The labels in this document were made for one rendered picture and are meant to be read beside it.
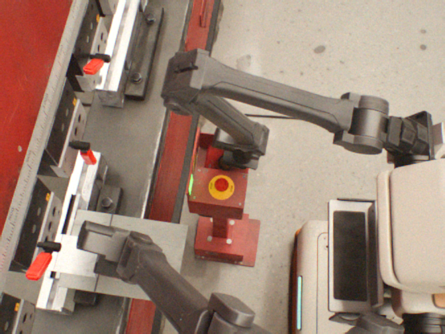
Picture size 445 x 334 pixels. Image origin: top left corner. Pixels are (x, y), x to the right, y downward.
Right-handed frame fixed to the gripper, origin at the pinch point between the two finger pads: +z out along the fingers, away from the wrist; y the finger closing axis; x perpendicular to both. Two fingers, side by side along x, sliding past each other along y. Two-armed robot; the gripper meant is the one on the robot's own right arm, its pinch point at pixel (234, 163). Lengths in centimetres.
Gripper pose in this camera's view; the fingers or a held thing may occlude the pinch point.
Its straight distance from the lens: 163.2
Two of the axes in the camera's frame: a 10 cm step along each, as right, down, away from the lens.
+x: -1.8, 9.3, -3.1
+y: -9.6, -2.3, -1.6
